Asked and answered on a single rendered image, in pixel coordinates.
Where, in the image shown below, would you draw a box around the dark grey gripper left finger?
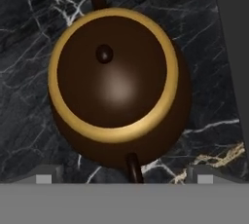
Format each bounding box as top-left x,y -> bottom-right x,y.
7,164 -> 64,185

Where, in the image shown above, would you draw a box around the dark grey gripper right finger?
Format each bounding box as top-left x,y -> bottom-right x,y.
187,164 -> 246,185

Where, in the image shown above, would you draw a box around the brown teapot with gold rim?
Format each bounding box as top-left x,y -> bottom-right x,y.
47,0 -> 193,185

